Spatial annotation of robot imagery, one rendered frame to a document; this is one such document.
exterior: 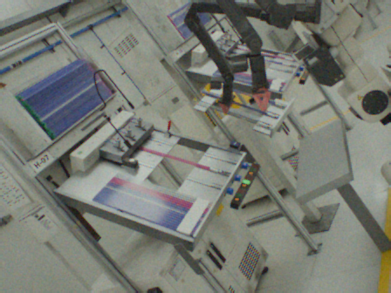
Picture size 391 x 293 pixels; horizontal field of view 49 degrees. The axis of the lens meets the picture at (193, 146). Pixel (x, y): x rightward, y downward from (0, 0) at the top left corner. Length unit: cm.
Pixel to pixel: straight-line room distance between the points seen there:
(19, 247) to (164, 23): 199
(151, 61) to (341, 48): 171
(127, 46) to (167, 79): 38
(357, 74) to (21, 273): 272
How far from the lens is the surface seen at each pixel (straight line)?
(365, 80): 185
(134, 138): 228
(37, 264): 360
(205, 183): 208
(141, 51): 323
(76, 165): 219
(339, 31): 183
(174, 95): 324
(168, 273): 210
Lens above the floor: 137
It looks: 11 degrees down
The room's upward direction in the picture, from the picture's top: 38 degrees counter-clockwise
